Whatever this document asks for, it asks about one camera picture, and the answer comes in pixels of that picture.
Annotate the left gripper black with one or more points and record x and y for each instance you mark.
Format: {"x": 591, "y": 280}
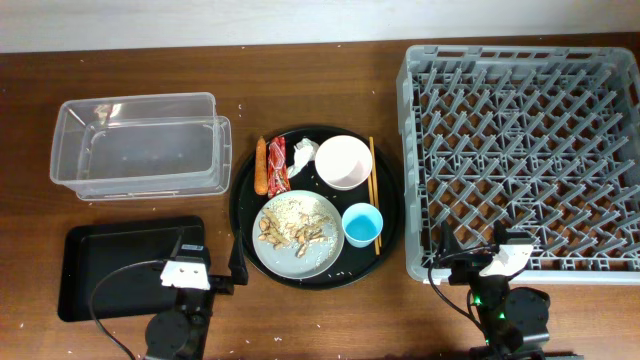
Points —
{"x": 225, "y": 285}

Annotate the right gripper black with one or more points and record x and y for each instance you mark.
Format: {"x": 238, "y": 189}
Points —
{"x": 471, "y": 264}

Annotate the light blue cup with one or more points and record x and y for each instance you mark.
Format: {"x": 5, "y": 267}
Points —
{"x": 362, "y": 224}

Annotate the wooden chopstick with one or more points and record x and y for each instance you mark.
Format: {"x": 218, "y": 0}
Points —
{"x": 373, "y": 203}
{"x": 374, "y": 175}

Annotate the white pink bowl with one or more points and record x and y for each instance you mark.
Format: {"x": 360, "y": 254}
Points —
{"x": 343, "y": 162}

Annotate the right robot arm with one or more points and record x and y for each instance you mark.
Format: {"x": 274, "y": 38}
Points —
{"x": 513, "y": 321}

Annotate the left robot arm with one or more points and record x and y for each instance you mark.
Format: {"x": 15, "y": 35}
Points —
{"x": 181, "y": 332}

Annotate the grey dishwasher rack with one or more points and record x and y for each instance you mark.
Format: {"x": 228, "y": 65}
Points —
{"x": 541, "y": 139}

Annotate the grey plate with food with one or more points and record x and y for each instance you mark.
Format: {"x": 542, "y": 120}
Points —
{"x": 297, "y": 235}

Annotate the orange carrot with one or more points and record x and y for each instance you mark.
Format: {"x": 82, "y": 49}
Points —
{"x": 261, "y": 174}

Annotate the red snack wrapper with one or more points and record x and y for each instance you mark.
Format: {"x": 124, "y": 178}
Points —
{"x": 278, "y": 181}

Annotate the black rectangular tray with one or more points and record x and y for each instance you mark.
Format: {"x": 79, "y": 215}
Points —
{"x": 93, "y": 252}

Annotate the clear plastic bin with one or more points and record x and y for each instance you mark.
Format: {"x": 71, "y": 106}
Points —
{"x": 142, "y": 147}

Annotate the round black tray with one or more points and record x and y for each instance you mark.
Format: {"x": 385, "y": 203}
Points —
{"x": 352, "y": 263}

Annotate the crumpled white tissue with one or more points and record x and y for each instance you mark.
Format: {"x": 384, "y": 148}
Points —
{"x": 304, "y": 152}

